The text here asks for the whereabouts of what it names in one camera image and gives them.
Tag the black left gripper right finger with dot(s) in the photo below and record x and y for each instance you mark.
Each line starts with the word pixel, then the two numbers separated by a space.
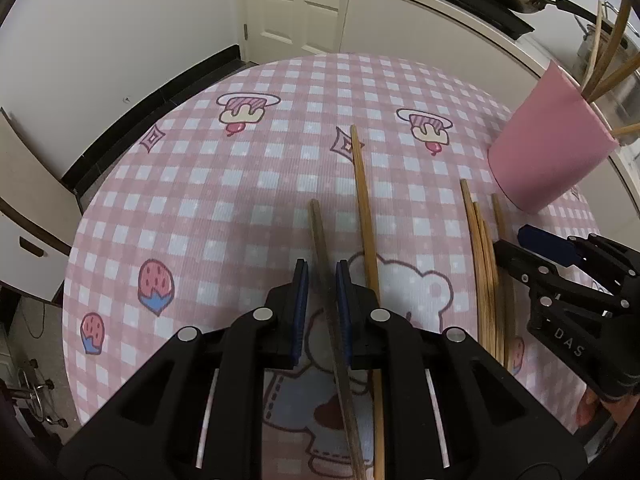
pixel 450 410

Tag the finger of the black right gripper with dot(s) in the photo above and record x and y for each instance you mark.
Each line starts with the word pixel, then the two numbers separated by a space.
pixel 545 285
pixel 548 245

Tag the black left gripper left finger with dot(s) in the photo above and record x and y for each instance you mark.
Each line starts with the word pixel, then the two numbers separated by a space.
pixel 194 409

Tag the white kitchen cabinet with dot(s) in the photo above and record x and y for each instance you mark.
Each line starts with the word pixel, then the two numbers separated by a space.
pixel 438 33

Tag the person's right hand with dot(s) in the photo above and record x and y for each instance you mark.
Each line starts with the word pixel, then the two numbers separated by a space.
pixel 588 406

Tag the wooden chopstick bundle piece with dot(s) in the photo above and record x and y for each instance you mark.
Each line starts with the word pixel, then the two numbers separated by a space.
pixel 486 331

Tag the pink cup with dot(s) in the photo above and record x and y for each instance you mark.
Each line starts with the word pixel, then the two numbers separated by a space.
pixel 550 143

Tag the stainless steel steamer pot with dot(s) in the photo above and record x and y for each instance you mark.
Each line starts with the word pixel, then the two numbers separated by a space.
pixel 620 106

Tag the pink checkered tablecloth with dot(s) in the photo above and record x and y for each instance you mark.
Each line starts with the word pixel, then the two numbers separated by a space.
pixel 209 211

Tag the white door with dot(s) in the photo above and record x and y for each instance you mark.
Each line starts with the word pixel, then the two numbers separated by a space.
pixel 279 29

